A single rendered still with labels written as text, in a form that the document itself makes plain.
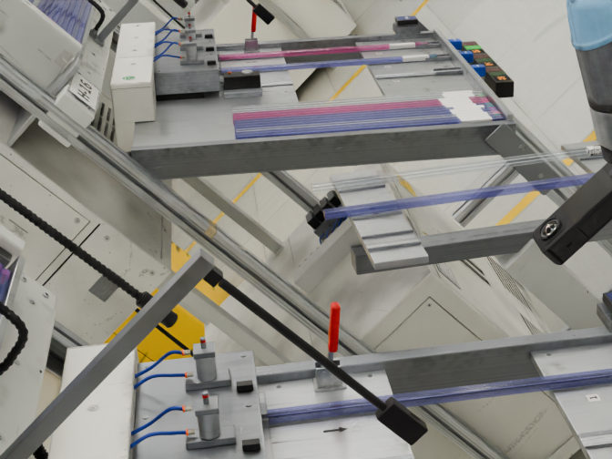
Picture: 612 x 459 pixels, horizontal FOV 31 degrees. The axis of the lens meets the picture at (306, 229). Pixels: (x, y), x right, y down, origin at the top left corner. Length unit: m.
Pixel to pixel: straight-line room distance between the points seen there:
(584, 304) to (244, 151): 0.70
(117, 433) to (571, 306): 0.77
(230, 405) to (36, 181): 0.96
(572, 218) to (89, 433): 0.52
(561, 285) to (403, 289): 0.63
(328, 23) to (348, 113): 3.51
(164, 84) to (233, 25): 3.31
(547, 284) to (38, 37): 1.02
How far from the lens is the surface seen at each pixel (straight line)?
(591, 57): 1.03
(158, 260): 2.13
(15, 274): 1.24
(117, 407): 1.19
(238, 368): 1.27
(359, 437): 1.24
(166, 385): 1.25
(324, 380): 1.32
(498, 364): 1.39
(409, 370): 1.36
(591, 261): 2.99
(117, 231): 2.10
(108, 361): 0.93
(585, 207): 1.09
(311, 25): 5.66
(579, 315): 1.68
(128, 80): 2.21
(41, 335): 1.25
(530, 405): 2.41
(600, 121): 1.06
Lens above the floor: 1.61
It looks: 21 degrees down
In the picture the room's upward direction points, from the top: 50 degrees counter-clockwise
